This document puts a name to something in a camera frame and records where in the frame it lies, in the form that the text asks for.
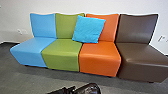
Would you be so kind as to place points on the green sofa seat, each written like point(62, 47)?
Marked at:
point(63, 53)

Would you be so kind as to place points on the white wall outlet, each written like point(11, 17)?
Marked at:
point(21, 31)
point(162, 38)

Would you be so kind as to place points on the blue square cushion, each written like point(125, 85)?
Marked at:
point(88, 30)

